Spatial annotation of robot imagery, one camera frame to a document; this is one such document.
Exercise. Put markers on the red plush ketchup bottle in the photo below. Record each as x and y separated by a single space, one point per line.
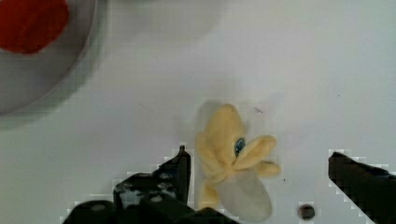
27 26

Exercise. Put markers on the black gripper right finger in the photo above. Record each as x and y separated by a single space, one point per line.
372 189

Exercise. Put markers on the pink plate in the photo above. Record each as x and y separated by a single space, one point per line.
25 79

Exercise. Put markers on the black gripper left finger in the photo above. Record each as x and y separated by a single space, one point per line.
171 178

